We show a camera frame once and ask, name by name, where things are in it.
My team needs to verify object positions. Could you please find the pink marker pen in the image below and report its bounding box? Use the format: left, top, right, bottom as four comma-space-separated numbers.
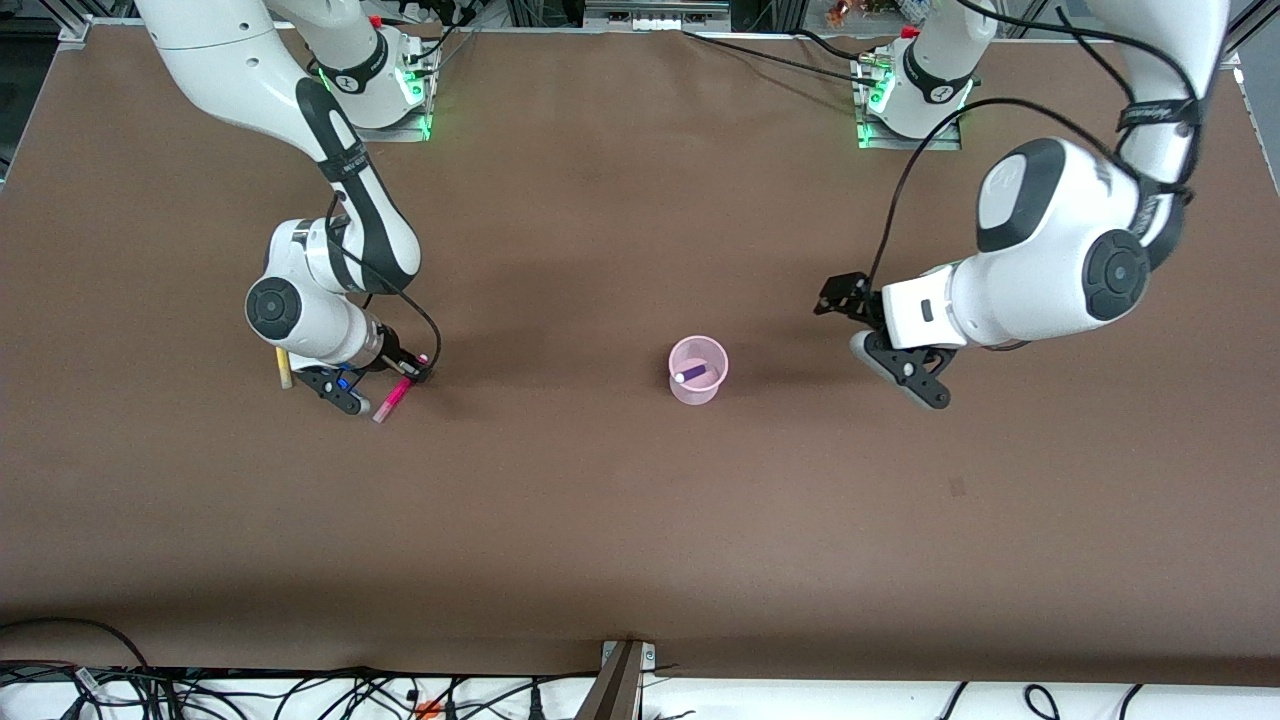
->
372, 354, 430, 424

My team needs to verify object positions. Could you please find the long black table cable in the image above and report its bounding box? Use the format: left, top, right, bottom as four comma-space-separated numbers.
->
683, 30, 881, 89

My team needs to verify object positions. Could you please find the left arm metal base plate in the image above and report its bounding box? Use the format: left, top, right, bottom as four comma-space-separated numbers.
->
855, 55, 963, 151

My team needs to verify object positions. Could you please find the metal table edge bracket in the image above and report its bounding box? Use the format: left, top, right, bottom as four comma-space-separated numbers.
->
575, 640, 658, 720

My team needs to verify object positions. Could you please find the grey metal equipment box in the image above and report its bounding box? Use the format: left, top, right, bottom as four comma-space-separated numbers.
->
585, 0, 731, 31

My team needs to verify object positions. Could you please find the short black table cable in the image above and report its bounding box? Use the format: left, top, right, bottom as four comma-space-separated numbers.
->
790, 28, 873, 59

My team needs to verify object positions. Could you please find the black looping floor cable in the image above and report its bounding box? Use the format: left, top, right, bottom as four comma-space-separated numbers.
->
0, 617, 153, 720

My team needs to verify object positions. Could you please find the pink plastic cup holder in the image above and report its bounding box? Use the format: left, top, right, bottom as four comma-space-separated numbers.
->
668, 335, 730, 406

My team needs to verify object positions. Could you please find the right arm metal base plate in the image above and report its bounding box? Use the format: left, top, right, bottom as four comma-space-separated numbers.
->
372, 40, 435, 143

